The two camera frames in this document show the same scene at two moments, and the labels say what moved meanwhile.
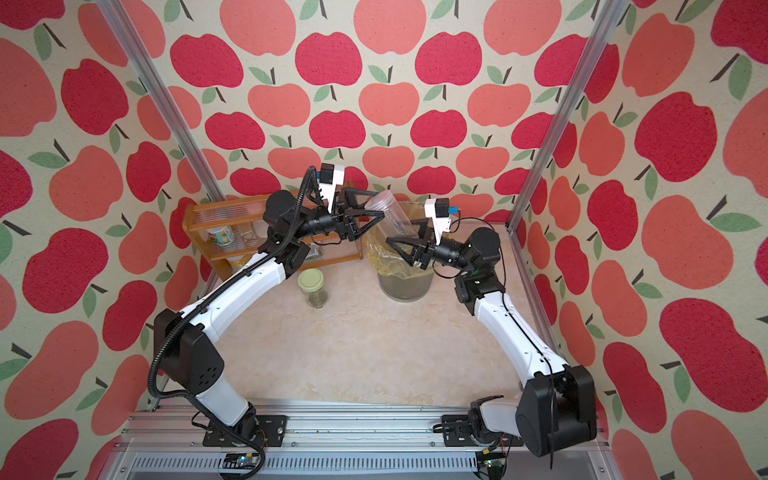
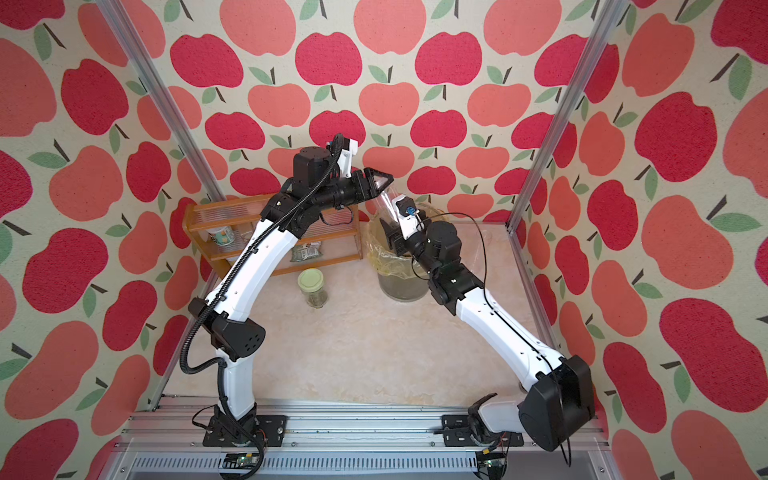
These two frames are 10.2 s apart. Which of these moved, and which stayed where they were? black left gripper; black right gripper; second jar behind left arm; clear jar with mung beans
Moved: black left gripper
Stayed: clear jar with mung beans; black right gripper; second jar behind left arm
